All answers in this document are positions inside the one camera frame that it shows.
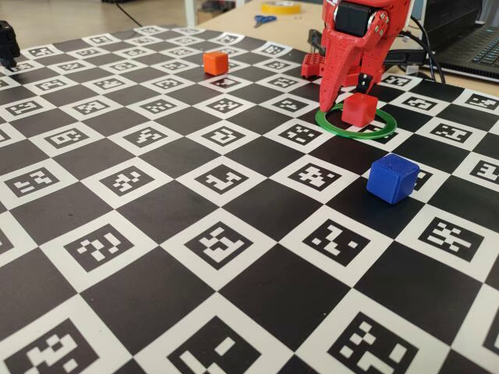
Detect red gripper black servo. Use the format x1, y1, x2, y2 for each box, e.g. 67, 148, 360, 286
318, 0, 410, 111

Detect red cube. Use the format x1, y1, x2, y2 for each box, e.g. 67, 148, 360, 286
342, 92, 378, 127

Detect blue cube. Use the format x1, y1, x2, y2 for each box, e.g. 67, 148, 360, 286
366, 153, 421, 206

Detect orange cube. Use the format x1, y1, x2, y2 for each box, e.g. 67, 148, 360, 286
202, 50, 229, 76

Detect black power adapter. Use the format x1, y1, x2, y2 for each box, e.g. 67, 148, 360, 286
384, 49, 424, 66

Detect yellow tape roll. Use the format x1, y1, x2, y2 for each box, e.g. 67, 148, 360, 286
260, 0, 302, 16

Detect black laptop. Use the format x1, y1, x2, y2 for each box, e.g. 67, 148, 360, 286
423, 0, 499, 81

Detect black white marker checkerboard mat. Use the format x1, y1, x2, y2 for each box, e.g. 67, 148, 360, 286
0, 23, 499, 374

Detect green ring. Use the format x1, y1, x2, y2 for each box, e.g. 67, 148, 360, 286
314, 104, 398, 140

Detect black cable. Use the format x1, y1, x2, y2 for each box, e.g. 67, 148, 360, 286
407, 13, 448, 83

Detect blue handled scissors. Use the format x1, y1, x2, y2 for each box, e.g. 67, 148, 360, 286
253, 13, 278, 29

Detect black camera device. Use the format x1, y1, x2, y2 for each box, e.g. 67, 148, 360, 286
0, 19, 21, 73

